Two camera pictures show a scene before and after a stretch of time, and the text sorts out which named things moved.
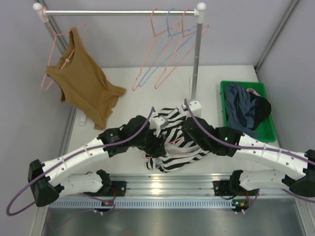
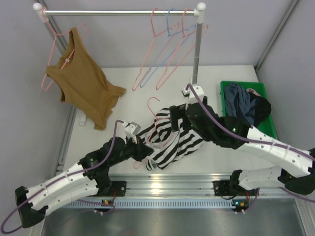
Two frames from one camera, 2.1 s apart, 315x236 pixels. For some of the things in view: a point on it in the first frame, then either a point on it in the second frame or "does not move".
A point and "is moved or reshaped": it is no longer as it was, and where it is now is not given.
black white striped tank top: [180, 149] is moved or reshaped
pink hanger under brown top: [56, 34] does not move
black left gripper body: [155, 145] to [143, 151]
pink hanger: [172, 141] to [147, 141]
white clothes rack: [194, 106] does not move
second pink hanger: [177, 24] does not move
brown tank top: [89, 91] does not move
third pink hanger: [183, 35] does not move
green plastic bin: [266, 132] does not move
